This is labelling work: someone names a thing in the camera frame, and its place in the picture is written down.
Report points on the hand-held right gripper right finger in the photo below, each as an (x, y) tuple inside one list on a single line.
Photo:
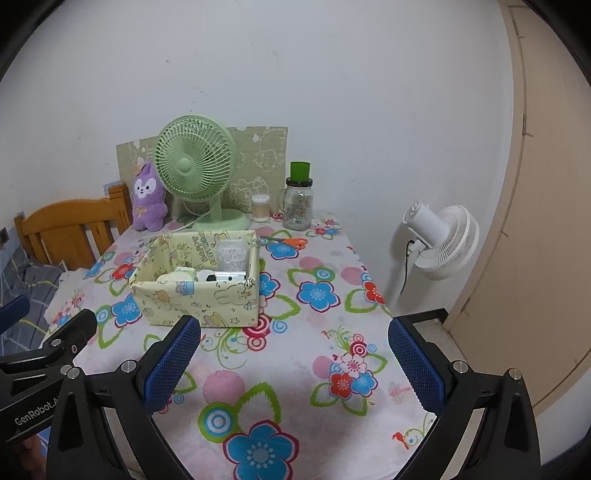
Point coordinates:
[(415, 364)]

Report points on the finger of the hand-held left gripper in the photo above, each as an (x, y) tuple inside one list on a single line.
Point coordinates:
[(14, 310), (74, 332)]

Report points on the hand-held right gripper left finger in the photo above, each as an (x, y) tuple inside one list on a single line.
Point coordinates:
[(171, 364)]

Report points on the yellow cartoon storage box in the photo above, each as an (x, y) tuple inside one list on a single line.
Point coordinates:
[(221, 300)]

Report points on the beige round bear mirror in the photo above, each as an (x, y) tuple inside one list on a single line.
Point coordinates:
[(168, 278)]

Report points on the white rectangular box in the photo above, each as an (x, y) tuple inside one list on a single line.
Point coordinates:
[(231, 276)]

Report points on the grey plaid bedding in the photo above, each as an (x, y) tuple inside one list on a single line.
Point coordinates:
[(27, 286)]

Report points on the wooden chair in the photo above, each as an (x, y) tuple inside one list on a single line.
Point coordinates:
[(64, 221)]

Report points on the floral tablecloth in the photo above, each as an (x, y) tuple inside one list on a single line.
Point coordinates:
[(300, 350)]

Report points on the white standing fan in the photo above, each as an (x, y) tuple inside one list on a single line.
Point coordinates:
[(443, 240)]

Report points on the purple plush toy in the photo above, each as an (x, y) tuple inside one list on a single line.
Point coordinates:
[(147, 203)]

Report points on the cotton swab container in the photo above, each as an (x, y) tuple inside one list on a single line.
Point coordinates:
[(260, 208)]

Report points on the glass jar with green lid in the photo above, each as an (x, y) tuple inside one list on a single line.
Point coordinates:
[(298, 207)]

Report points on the green desk fan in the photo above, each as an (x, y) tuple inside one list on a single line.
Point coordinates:
[(184, 164)]

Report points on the beige door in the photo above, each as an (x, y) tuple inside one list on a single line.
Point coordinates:
[(554, 207)]

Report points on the green cartoon printed board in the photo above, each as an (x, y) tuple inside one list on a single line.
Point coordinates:
[(263, 157)]

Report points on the wall socket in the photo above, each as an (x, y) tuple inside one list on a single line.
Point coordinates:
[(3, 235)]

